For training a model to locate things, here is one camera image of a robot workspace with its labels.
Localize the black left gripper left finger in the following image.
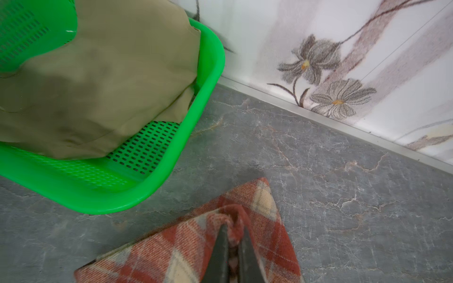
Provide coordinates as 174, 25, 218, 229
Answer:
201, 225, 230, 283

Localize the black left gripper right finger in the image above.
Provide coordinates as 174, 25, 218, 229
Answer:
238, 227, 265, 283

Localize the green plastic basket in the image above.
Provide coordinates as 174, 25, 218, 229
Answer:
1, 1, 225, 215

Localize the red plaid skirt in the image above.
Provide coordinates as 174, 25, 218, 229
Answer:
74, 178, 304, 283

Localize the olive khaki skirt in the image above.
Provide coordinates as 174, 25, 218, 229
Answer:
1, 1, 201, 159

